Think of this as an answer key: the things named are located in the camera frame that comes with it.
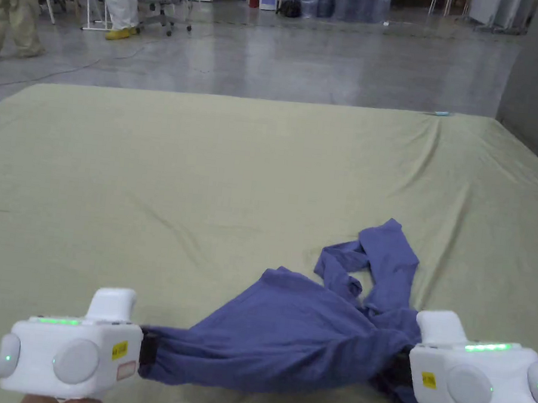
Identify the group of water bottles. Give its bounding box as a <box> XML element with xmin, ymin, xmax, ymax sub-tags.
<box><xmin>292</xmin><ymin>0</ymin><xmax>393</xmax><ymax>27</ymax></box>

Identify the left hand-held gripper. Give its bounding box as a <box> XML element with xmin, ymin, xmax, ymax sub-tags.
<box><xmin>0</xmin><ymin>275</ymin><xmax>165</xmax><ymax>403</ymax></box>

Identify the black bag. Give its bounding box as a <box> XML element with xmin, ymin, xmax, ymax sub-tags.
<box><xmin>276</xmin><ymin>0</ymin><xmax>304</xmax><ymax>20</ymax></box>

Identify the dark blue shirt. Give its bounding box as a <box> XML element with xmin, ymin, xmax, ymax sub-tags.
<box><xmin>134</xmin><ymin>193</ymin><xmax>456</xmax><ymax>403</ymax></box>

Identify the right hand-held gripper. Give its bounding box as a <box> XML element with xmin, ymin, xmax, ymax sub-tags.
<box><xmin>388</xmin><ymin>305</ymin><xmax>538</xmax><ymax>403</ymax></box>

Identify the cable on floor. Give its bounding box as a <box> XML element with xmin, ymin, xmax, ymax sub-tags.
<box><xmin>0</xmin><ymin>14</ymin><xmax>172</xmax><ymax>107</ymax></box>

